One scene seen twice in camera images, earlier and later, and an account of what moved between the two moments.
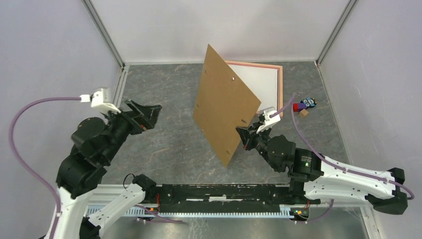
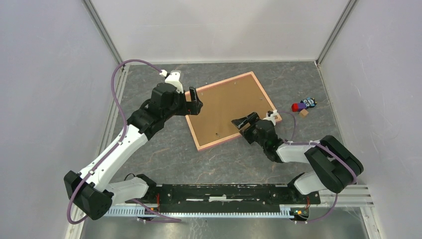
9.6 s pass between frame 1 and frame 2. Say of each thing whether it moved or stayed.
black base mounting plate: stayed
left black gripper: moved
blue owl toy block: stayed
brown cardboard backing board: moved
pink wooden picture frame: moved
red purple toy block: stayed
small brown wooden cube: stayed
